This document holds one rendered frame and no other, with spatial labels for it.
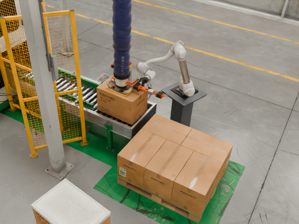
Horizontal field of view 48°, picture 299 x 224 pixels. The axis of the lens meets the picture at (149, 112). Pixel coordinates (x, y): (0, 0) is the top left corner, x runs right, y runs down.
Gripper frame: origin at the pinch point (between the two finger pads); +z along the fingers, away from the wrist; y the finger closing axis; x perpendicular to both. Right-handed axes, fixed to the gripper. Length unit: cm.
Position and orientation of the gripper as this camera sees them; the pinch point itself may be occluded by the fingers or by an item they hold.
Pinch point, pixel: (138, 86)
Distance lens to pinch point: 451.6
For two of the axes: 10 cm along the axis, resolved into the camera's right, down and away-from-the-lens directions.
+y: -0.5, 7.8, 6.2
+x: -8.6, -3.5, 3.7
